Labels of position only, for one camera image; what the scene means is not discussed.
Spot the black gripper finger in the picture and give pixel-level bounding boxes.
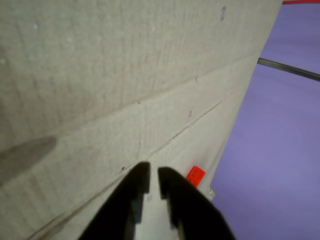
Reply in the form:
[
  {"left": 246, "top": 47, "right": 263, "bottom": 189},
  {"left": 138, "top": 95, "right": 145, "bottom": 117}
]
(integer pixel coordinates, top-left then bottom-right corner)
[
  {"left": 157, "top": 166, "right": 237, "bottom": 240},
  {"left": 77, "top": 161, "right": 151, "bottom": 240}
]

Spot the red lego block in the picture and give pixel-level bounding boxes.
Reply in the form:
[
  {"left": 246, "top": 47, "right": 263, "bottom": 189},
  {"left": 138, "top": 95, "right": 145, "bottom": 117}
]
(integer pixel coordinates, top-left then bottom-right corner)
[{"left": 186, "top": 165, "right": 207, "bottom": 188}]

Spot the brown cardboard sheet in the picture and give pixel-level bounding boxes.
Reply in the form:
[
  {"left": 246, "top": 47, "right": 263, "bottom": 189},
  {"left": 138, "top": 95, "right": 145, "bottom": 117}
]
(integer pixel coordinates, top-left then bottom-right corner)
[{"left": 0, "top": 0, "right": 283, "bottom": 240}]

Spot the red strip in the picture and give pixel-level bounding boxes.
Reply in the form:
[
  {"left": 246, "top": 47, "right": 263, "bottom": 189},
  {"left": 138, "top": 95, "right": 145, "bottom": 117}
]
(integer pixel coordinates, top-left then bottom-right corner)
[{"left": 282, "top": 0, "right": 320, "bottom": 6}]

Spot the black rod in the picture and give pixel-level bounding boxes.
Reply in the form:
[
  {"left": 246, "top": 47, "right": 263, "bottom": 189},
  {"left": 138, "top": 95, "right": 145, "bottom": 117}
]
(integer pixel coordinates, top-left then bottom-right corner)
[{"left": 258, "top": 57, "right": 320, "bottom": 82}]

